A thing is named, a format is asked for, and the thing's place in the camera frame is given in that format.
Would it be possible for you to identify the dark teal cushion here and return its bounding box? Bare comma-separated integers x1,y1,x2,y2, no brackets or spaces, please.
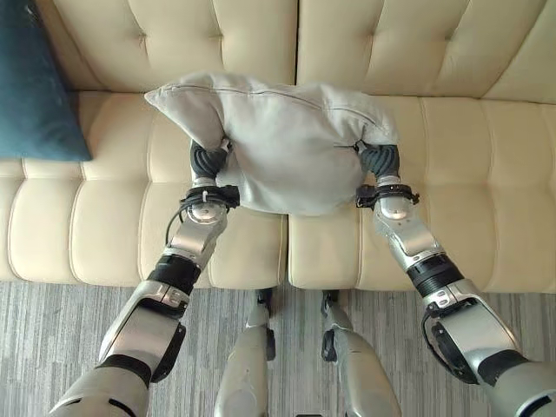
0,0,93,162

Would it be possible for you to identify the cream leather sofa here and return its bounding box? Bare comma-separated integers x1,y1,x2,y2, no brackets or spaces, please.
0,0,556,294

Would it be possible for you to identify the silver robot leg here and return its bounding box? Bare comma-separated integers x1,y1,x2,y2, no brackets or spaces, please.
320,289,403,417
213,288,278,417

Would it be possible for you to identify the right silver robot leg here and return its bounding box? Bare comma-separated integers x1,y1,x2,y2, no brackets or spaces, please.
320,289,403,417

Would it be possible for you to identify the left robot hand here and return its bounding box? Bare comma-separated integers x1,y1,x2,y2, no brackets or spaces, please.
189,136,234,188

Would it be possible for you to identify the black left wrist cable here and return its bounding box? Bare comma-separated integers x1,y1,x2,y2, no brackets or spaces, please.
162,197,205,251

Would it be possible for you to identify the left silver robot leg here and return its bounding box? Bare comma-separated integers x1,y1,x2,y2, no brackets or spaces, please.
213,288,278,417

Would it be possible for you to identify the light grey cushion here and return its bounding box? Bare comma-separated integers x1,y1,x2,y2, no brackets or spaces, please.
143,72,400,218

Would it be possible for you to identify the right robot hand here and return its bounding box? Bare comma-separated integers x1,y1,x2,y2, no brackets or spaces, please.
354,139,400,184

